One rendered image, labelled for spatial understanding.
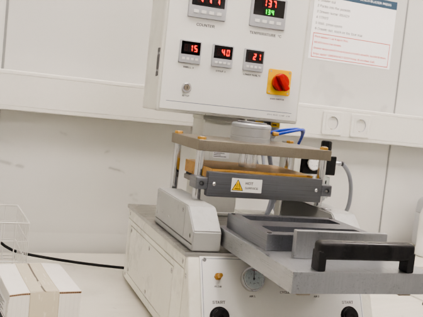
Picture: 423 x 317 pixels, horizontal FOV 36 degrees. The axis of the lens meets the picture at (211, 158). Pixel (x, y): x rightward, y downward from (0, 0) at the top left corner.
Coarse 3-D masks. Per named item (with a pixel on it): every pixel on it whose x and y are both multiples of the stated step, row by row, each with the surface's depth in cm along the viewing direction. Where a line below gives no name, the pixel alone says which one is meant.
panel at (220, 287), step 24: (216, 264) 108; (240, 264) 109; (216, 288) 107; (240, 288) 108; (264, 288) 110; (240, 312) 107; (264, 312) 108; (288, 312) 110; (312, 312) 111; (336, 312) 113; (360, 312) 114
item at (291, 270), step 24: (240, 240) 102; (312, 240) 93; (360, 240) 95; (384, 240) 97; (264, 264) 93; (288, 264) 88; (336, 264) 91; (360, 264) 93; (384, 264) 94; (288, 288) 85; (312, 288) 86; (336, 288) 87; (360, 288) 88; (384, 288) 89; (408, 288) 90
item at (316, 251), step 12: (324, 240) 86; (336, 240) 87; (348, 240) 88; (324, 252) 86; (336, 252) 86; (348, 252) 87; (360, 252) 87; (372, 252) 88; (384, 252) 89; (396, 252) 89; (408, 252) 90; (312, 264) 87; (324, 264) 86; (408, 264) 90
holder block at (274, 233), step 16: (240, 224) 105; (256, 224) 102; (272, 224) 104; (288, 224) 105; (304, 224) 107; (320, 224) 109; (336, 224) 111; (256, 240) 99; (272, 240) 95; (288, 240) 96
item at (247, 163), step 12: (240, 156) 129; (252, 156) 128; (192, 168) 130; (204, 168) 123; (216, 168) 120; (228, 168) 123; (240, 168) 126; (252, 168) 128; (264, 168) 131; (276, 168) 134
